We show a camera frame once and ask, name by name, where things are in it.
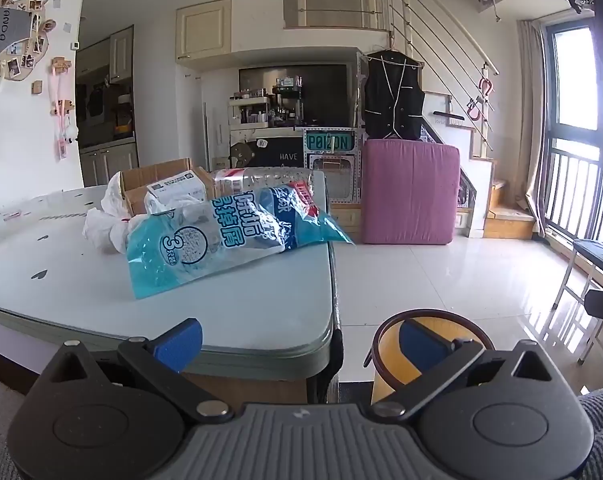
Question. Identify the black round rack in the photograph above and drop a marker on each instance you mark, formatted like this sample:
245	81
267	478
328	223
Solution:
287	105

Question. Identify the black vest white trim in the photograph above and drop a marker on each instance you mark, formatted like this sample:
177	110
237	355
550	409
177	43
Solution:
391	100

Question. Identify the grey felt photo board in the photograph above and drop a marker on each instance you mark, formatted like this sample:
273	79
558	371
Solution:
6	35

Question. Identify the white plastic bag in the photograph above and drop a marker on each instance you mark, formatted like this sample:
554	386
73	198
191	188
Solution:
103	225

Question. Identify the cream wall cabinet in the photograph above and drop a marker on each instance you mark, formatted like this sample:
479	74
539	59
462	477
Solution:
204	30

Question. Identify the white printed carton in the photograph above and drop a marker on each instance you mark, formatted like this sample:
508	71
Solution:
176	187

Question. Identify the white wooden staircase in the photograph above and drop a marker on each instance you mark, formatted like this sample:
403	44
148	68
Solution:
481	180

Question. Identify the teal letter sign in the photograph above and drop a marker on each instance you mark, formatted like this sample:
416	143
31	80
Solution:
329	141

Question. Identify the clear plastic bottle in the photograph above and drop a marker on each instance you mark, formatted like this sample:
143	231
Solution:
266	176

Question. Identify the white chair blue cushion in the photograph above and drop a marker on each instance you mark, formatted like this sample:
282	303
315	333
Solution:
594	252

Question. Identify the black framed window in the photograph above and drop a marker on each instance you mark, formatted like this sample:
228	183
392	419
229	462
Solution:
550	110

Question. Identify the white stair railing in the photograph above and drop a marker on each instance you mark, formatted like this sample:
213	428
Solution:
404	10

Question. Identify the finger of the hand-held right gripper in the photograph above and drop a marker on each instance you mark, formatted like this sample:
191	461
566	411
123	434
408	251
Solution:
601	304

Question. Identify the pink folded mattress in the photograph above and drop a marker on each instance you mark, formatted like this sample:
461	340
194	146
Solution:
406	190

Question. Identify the cream kitchen base cabinet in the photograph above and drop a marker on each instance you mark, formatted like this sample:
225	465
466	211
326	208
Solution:
106	165

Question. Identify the white perforated cage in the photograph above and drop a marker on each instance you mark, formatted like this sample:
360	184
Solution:
357	185

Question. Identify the grey ribbed cloth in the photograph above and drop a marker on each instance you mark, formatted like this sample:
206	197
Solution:
601	435

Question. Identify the yellow trash bin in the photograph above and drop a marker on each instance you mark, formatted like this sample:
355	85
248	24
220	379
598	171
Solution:
389	360

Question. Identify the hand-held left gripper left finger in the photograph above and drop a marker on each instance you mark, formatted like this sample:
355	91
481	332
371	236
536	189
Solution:
181	342

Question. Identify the black chalkboard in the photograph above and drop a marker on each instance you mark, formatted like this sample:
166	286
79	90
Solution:
281	152

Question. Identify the cream low drawer unit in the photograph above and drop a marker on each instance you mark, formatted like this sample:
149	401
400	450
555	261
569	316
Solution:
346	215

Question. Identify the blue plastic refill bag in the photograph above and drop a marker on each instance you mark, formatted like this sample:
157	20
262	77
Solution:
221	240

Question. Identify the red letter ornaments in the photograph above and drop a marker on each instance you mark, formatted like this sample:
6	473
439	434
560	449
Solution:
486	87

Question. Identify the white cosmetics shelf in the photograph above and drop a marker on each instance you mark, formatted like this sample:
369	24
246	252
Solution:
249	112

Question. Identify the beige curtain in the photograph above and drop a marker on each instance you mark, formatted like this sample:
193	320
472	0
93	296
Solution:
531	110

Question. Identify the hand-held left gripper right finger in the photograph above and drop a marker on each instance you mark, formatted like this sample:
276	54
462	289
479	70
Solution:
421	347

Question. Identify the brown cardboard box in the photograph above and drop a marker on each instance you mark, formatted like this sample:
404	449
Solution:
151	175

